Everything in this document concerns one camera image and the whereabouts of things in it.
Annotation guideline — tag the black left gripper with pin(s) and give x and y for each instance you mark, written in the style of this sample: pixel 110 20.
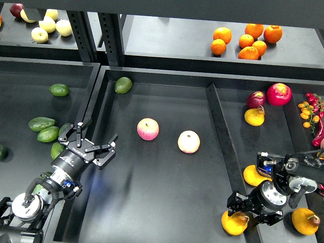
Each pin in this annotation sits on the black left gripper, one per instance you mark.
pixel 80 152

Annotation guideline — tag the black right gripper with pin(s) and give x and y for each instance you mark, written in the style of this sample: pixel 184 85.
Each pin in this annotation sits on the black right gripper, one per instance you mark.
pixel 264 200

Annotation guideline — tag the long green avocado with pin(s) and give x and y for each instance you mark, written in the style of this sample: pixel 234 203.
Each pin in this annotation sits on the long green avocado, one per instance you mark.
pixel 39 187

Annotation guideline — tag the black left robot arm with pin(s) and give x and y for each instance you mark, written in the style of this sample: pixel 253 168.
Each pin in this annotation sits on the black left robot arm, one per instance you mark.
pixel 23 218

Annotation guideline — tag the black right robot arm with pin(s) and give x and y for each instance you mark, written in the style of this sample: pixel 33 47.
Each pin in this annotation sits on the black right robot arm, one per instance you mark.
pixel 288 178

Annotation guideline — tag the light green avocado pile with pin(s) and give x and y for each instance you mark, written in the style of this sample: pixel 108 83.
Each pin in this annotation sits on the light green avocado pile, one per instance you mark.
pixel 48 134

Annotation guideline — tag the green avocado left tray top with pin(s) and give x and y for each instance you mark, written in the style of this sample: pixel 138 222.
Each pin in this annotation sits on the green avocado left tray top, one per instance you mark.
pixel 59 90

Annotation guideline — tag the green avocado tray corner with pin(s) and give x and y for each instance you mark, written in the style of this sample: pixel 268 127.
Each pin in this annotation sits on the green avocado tray corner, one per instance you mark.
pixel 123 85

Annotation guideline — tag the dark avocado left edge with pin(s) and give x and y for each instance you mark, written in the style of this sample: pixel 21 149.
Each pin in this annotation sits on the dark avocado left edge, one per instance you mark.
pixel 3 151

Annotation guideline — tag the yellow pear upper right tray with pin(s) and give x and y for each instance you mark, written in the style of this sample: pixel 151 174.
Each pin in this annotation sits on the yellow pear upper right tray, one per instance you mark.
pixel 255 116

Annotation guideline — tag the pale yellow pear right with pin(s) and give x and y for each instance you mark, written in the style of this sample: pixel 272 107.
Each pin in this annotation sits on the pale yellow pear right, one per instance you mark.
pixel 64 27

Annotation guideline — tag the pale yellow pear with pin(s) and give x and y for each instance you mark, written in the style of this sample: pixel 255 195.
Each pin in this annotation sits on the pale yellow pear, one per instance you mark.
pixel 39 35
pixel 64 27
pixel 48 24
pixel 52 13

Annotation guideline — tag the pale yellow pear front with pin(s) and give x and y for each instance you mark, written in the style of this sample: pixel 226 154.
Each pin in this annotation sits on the pale yellow pear front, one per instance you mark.
pixel 39 35

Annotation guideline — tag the pale yellow pear middle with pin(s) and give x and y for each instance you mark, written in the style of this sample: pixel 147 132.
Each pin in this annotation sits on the pale yellow pear middle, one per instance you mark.
pixel 48 24

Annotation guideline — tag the pale yellow pear back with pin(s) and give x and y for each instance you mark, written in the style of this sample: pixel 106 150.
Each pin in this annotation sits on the pale yellow pear back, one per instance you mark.
pixel 52 13

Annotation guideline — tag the pale yellow pear hidden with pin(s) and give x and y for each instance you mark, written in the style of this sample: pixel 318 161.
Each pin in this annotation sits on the pale yellow pear hidden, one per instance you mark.
pixel 25 18

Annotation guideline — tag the pink red apple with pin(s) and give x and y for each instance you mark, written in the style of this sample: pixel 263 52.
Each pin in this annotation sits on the pink red apple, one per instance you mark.
pixel 148 129

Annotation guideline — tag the red chili pepper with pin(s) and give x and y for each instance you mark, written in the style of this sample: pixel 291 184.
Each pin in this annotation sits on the red chili pepper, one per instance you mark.
pixel 319 136

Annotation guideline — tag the pale pink apple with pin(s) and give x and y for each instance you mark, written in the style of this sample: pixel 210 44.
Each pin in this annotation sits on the pale pink apple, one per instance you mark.
pixel 188 141

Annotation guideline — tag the black centre tray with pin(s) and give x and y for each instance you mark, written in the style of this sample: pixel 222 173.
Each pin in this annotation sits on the black centre tray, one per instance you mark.
pixel 154 192

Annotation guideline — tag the dark red apple right tray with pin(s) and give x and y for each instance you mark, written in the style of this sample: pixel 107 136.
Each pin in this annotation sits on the dark red apple right tray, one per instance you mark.
pixel 255 100

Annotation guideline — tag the cherry tomato bunch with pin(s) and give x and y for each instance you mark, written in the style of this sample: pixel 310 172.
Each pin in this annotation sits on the cherry tomato bunch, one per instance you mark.
pixel 311 110

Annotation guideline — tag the bright red apple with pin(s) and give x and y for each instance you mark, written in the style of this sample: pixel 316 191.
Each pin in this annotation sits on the bright red apple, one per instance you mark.
pixel 278 94

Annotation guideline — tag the dark red apple on shelf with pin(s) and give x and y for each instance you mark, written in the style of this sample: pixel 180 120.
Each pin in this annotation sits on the dark red apple on shelf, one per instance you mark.
pixel 15 10

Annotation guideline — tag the orange front bottom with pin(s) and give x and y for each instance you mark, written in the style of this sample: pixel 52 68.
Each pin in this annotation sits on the orange front bottom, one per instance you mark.
pixel 249 53

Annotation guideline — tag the orange far left bottom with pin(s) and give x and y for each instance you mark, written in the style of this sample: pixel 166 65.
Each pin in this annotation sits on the orange far left bottom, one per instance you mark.
pixel 218 46

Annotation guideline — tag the orange lower right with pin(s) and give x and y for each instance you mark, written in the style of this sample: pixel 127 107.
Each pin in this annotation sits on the orange lower right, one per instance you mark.
pixel 261 46

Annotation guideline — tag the small orange middle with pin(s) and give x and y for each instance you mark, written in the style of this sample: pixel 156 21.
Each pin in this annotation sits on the small orange middle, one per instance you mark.
pixel 245 40

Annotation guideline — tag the orange far left top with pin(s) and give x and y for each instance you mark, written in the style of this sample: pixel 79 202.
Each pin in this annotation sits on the orange far left top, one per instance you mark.
pixel 223 33

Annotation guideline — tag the orange top right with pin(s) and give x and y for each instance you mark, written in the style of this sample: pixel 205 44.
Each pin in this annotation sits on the orange top right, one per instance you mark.
pixel 273 33

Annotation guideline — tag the orange top centre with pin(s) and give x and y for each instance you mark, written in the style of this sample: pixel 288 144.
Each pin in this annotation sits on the orange top centre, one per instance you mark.
pixel 255 30

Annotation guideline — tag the dark avocado near tray wall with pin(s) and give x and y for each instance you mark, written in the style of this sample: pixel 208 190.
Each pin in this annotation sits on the dark avocado near tray wall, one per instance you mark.
pixel 63 128

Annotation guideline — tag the black shelf upright post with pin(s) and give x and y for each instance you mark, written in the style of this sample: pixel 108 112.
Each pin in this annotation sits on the black shelf upright post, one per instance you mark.
pixel 111 34

